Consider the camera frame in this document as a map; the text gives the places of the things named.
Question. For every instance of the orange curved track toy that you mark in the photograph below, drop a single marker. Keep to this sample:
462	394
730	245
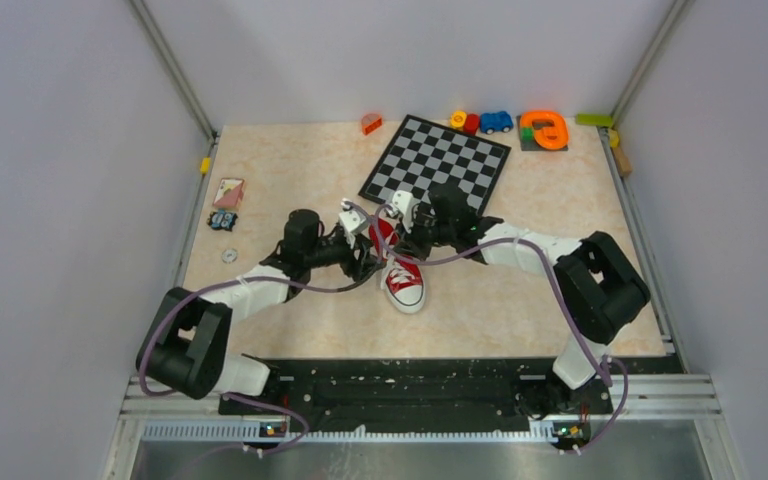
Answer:
542	130

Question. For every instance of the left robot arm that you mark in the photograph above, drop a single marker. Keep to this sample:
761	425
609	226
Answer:
186	348

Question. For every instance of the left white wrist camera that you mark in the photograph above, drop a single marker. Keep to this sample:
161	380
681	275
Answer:
354	220

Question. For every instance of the green flat block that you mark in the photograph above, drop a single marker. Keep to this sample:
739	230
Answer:
596	120

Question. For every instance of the red canvas sneaker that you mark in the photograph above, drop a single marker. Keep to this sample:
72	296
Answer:
401	278

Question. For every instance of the pink tangram card box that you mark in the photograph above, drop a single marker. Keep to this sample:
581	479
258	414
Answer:
229	194

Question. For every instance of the orange half-round toy block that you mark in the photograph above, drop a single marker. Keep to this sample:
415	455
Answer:
371	122

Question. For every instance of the small blue toy robot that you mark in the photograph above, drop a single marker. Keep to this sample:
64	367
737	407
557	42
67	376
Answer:
222	220

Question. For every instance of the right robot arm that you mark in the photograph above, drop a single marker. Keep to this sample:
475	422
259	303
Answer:
598	289

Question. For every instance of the yellow toy cylinder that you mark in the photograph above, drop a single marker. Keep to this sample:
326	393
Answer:
458	119

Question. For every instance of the yellow clip on rail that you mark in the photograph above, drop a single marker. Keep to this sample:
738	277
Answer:
204	167

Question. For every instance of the black grey checkerboard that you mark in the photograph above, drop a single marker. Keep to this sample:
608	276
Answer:
422	154

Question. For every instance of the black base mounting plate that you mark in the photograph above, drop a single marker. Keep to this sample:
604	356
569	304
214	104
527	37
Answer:
424	396

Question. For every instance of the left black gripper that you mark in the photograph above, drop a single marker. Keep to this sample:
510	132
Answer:
367	262

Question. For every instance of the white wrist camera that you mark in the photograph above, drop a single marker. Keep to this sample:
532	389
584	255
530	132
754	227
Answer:
354	220
402	206

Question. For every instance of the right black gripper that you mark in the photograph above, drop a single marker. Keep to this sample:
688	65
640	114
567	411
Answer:
409	244

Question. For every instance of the wooden block on rail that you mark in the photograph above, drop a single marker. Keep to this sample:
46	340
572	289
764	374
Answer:
623	163

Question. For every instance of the blue toy car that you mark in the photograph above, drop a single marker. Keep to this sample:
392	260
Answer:
493	122

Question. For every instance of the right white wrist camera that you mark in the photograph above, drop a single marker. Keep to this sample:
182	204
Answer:
402	206

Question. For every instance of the red toy cylinder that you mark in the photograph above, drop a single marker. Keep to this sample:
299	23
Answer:
471	124

